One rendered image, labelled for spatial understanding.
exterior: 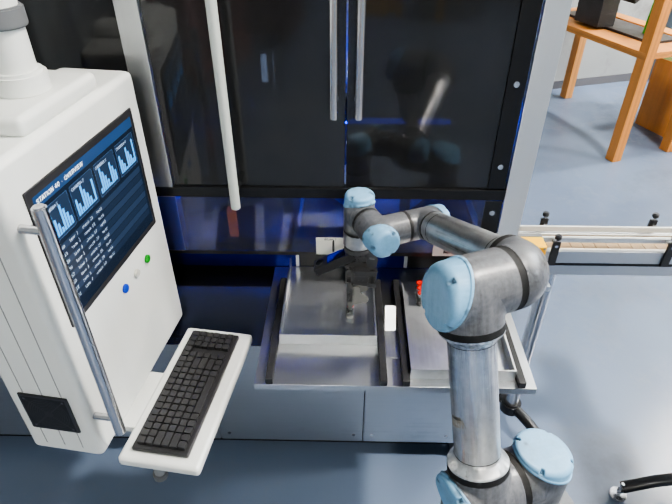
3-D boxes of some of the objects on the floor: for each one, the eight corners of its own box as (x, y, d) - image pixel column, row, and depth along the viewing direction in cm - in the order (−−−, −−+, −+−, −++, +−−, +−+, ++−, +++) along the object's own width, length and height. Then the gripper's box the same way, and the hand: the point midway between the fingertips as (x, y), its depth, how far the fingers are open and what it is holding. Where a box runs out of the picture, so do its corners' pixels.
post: (448, 442, 226) (585, -246, 103) (463, 442, 226) (618, -246, 103) (450, 456, 221) (598, -252, 97) (465, 457, 220) (632, -252, 97)
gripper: (378, 256, 138) (374, 319, 151) (376, 233, 146) (373, 295, 159) (343, 255, 138) (342, 319, 151) (344, 233, 147) (343, 294, 159)
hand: (348, 303), depth 154 cm, fingers closed, pressing on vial
